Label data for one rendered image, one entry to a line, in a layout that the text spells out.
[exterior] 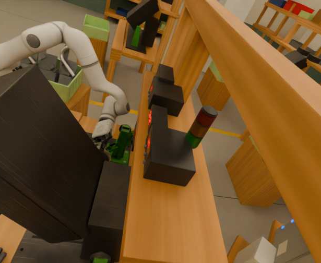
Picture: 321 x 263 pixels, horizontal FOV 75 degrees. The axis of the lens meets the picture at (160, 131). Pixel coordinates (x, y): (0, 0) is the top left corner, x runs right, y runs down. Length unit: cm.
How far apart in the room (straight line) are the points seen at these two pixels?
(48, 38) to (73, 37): 11
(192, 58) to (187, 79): 9
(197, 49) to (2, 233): 114
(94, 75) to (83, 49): 13
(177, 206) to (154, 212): 7
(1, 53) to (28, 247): 93
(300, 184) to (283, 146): 5
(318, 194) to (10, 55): 131
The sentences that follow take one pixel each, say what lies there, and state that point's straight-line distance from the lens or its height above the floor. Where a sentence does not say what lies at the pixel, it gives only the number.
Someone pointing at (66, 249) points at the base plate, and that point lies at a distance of 117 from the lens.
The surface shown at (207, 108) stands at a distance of 61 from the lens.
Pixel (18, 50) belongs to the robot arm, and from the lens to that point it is 129.
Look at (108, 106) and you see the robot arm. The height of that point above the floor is 133.
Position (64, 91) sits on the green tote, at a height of 90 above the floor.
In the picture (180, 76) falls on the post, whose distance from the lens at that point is 92.
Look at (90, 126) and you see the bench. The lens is 169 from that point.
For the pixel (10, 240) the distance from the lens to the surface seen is 121.
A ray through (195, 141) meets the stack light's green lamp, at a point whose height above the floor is 163.
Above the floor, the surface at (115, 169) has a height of 124.
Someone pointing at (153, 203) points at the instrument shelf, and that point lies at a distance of 57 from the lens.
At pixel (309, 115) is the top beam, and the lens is 28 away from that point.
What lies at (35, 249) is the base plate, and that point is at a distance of 118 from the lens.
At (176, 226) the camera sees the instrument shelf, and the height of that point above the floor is 154.
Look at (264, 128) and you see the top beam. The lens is 33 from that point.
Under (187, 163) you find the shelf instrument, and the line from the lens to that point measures 59.
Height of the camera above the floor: 201
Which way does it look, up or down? 38 degrees down
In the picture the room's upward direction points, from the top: 24 degrees clockwise
